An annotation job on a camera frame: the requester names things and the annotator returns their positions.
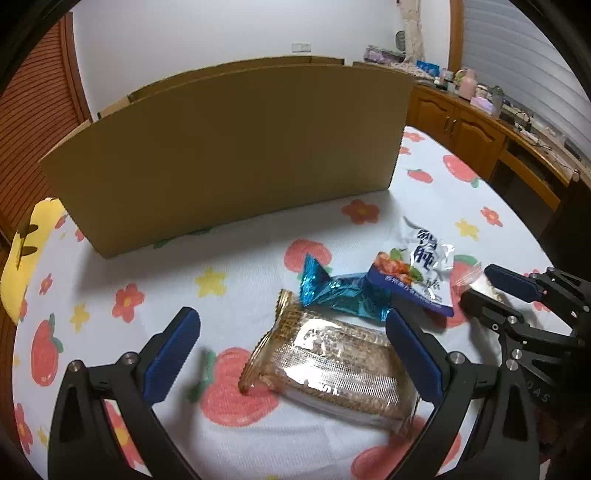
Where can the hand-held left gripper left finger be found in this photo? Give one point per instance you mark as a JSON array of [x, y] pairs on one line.
[[171, 355]]

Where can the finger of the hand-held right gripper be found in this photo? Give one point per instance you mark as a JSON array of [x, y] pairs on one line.
[[489, 309], [515, 282]]

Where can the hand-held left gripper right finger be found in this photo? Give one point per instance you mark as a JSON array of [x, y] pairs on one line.
[[415, 357]]

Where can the small clear snack packet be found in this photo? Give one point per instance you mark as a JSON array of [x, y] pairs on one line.
[[473, 279]]

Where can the white snack packet blue edge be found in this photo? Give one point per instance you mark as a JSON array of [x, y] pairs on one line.
[[415, 272]]

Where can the clear biscuit packet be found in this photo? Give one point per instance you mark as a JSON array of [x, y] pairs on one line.
[[332, 364]]

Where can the blue foil snack packet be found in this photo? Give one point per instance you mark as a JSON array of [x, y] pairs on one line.
[[341, 295]]

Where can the cardboard box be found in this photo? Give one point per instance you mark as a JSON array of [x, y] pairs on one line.
[[231, 157]]

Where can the white power strip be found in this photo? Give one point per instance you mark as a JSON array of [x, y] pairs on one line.
[[526, 133]]

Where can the wooden cabinet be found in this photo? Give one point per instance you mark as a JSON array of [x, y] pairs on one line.
[[466, 124]]

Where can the yellow plush toy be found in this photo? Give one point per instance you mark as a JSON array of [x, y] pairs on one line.
[[25, 258]]

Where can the light purple box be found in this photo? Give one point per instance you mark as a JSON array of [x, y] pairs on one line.
[[485, 104]]

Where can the green bottle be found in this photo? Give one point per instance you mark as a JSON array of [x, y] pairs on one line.
[[497, 92]]

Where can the pink bottle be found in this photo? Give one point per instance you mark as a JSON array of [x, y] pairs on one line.
[[467, 84]]

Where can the grey window blind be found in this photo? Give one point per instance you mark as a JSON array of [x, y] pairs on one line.
[[521, 60]]

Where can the blue box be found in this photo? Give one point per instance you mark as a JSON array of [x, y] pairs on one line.
[[428, 68]]

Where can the folded patterned cloth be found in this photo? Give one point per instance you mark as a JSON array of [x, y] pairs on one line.
[[406, 68]]

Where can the purple bag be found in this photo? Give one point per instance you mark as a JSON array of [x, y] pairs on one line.
[[382, 54]]

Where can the small white fan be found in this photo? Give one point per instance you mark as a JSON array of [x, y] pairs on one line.
[[401, 40]]

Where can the wooden louvered wardrobe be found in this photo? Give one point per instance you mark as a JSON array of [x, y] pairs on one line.
[[32, 124]]

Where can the beige patterned curtain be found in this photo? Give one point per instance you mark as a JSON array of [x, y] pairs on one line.
[[411, 27]]

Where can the wooden window frame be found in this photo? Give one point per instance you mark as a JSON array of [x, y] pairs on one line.
[[456, 37]]

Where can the white wall switch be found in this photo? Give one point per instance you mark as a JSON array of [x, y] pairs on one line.
[[301, 46]]

